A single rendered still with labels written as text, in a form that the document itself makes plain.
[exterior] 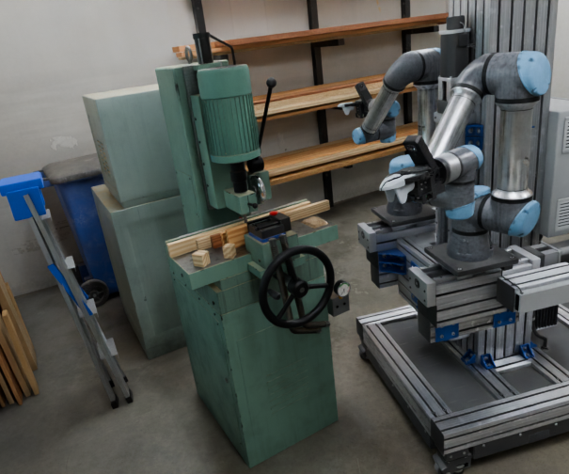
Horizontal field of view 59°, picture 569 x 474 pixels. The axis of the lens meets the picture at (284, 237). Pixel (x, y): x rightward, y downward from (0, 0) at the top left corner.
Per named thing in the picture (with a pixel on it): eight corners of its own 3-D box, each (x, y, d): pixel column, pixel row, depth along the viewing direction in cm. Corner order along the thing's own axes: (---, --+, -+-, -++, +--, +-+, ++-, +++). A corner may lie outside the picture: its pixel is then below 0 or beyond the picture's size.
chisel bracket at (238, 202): (242, 219, 180) (238, 197, 177) (226, 211, 191) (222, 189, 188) (260, 213, 183) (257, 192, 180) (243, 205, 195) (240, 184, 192)
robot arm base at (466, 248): (476, 240, 180) (477, 214, 176) (502, 256, 166) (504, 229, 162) (437, 248, 177) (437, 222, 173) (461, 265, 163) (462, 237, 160)
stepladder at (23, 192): (104, 415, 241) (-5, 190, 193) (98, 387, 263) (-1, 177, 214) (137, 400, 247) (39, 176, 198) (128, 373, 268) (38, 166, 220)
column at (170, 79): (206, 253, 202) (170, 68, 175) (187, 238, 220) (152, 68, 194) (255, 238, 212) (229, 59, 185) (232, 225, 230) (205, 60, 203)
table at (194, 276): (201, 301, 156) (197, 284, 154) (170, 270, 181) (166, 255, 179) (355, 245, 183) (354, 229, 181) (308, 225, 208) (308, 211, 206)
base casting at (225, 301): (219, 316, 173) (215, 292, 169) (166, 264, 220) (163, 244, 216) (325, 275, 192) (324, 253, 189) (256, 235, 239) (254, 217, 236)
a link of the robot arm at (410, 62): (404, 69, 186) (358, 152, 227) (427, 65, 190) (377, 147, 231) (388, 47, 190) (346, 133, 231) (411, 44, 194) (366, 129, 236)
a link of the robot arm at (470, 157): (485, 175, 134) (486, 143, 131) (461, 186, 128) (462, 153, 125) (459, 171, 140) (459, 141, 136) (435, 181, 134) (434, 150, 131)
